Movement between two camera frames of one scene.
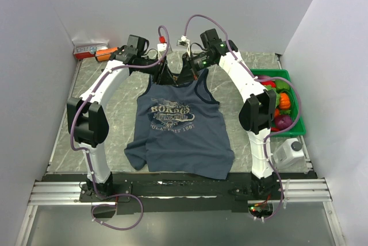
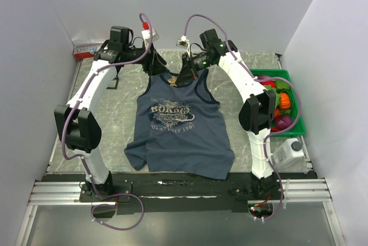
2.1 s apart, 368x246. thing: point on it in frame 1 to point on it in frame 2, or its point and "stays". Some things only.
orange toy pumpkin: [284, 103] stays
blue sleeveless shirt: [180, 130] stays
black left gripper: [163, 75] to [154, 64]
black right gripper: [188, 71] stays
